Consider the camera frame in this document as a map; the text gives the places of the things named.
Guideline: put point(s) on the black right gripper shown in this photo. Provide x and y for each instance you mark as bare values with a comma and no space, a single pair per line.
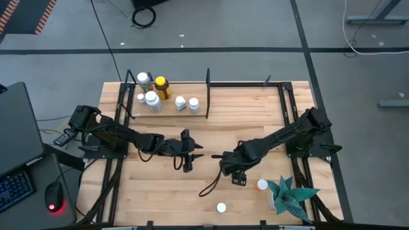
236,161

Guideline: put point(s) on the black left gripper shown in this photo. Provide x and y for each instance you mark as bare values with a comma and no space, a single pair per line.
174,147

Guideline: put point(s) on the white bottle yellow striped label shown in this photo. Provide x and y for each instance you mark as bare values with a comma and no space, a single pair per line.
193,103

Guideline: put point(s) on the orange vial white cap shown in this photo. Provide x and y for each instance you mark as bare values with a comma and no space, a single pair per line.
262,184

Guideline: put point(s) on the white bottle blue label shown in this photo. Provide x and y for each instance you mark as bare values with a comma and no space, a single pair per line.
180,100

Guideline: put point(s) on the large white medicine bottle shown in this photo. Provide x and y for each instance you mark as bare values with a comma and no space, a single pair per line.
151,96

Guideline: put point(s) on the small white medicine bottle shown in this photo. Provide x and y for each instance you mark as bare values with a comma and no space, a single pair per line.
141,97

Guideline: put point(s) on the amber bottle yellow cap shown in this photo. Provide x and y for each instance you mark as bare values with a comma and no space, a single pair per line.
160,81

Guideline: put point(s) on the white-capped bottle orange fruit label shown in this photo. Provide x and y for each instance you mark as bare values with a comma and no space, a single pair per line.
142,77

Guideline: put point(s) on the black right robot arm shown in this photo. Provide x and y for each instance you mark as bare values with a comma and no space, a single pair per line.
281,135

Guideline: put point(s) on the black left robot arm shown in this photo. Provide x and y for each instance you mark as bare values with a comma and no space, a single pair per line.
121,132

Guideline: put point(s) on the small white plant pot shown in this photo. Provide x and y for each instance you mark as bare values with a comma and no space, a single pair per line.
271,199

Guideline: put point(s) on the teal artificial succulent plant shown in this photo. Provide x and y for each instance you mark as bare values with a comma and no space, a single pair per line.
287,198

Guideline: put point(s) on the black power adapter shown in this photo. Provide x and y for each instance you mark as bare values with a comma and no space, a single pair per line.
64,138

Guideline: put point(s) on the black computer mouse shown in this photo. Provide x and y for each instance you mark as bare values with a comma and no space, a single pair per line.
54,196

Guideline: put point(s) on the black box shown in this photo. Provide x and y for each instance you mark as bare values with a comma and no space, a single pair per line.
150,2

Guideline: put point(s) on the grey workstation desk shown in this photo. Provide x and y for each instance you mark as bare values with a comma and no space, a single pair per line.
38,220

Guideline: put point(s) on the grey desk leg base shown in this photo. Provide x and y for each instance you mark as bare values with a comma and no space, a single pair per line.
377,20
393,103

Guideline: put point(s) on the black backlit keyboard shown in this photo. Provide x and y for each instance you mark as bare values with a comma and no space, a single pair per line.
14,190

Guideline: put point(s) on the black mat orange hazard stripes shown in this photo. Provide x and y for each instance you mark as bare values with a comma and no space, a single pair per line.
22,16

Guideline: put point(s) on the wooden shelf black metal frame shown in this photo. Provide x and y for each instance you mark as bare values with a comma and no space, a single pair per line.
191,91

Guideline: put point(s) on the black aluminium table frame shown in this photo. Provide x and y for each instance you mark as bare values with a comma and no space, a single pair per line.
243,84

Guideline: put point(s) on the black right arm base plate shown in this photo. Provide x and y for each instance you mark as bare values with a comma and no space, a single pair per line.
316,155

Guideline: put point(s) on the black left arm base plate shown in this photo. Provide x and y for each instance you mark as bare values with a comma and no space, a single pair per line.
96,155

